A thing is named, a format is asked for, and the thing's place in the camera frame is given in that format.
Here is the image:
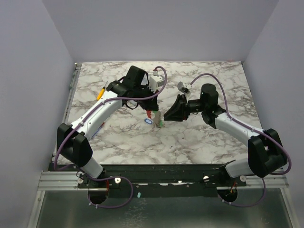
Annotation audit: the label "yellow black screwdriver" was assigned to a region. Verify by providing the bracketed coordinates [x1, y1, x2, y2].
[96, 81, 108, 101]

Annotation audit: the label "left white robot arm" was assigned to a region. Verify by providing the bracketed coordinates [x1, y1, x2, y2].
[55, 66, 166, 188]

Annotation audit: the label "aluminium rail frame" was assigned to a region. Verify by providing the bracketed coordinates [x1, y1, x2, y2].
[26, 62, 297, 228]

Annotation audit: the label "blue red screwdriver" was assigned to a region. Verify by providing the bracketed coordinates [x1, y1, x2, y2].
[91, 122, 105, 139]

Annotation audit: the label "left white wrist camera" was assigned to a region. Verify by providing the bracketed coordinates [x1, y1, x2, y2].
[148, 71, 165, 93]

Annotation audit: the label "keyring bunch with tags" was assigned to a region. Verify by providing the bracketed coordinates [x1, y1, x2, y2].
[144, 110, 163, 128]

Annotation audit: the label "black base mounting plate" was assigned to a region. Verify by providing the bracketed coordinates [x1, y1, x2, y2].
[78, 164, 246, 198]

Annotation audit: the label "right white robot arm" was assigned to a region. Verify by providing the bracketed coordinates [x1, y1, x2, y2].
[164, 82, 287, 186]

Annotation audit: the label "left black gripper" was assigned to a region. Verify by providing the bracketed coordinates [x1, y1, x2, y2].
[133, 84, 160, 111]

